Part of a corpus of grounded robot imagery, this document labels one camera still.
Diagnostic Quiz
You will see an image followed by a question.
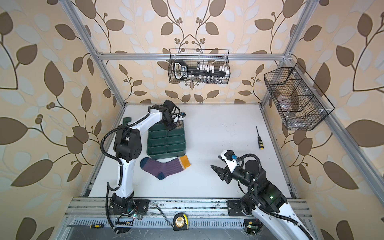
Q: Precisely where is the green plastic organizer tray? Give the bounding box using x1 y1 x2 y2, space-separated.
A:
147 121 187 160

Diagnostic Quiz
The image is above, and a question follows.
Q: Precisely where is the purple sock yellow cuff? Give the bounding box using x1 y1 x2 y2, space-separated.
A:
140 156 191 180

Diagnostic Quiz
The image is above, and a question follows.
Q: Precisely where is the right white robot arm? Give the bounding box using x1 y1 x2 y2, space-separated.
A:
211 150 314 240

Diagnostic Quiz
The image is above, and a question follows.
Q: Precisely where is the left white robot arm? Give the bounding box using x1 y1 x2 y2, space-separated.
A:
100 100 186 216

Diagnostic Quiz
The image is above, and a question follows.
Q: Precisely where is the yellow black screwdriver on table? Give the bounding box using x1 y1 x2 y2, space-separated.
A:
256 127 264 150

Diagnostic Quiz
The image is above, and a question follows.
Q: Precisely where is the black socket set holder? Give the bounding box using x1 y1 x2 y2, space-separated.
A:
171 60 231 81

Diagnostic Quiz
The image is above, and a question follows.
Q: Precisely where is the yellow black tape measure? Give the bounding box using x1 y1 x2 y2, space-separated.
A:
173 213 189 231

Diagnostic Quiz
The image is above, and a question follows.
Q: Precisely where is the small yellow black screwdriver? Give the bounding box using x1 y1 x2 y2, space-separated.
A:
90 224 104 229

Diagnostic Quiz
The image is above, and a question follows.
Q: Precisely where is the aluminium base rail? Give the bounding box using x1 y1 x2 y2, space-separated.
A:
65 197 313 229

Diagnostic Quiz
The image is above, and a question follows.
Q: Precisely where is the green pipe wrench black handle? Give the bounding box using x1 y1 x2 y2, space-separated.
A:
122 117 132 126

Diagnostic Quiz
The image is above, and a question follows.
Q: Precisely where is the back wire basket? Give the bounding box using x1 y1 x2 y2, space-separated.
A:
168 48 231 85

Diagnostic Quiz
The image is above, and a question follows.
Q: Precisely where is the wire basket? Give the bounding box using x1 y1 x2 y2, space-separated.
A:
168 48 231 85
264 63 335 131

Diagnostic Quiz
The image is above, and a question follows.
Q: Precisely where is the right wire basket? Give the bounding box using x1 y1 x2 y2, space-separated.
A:
264 63 335 131

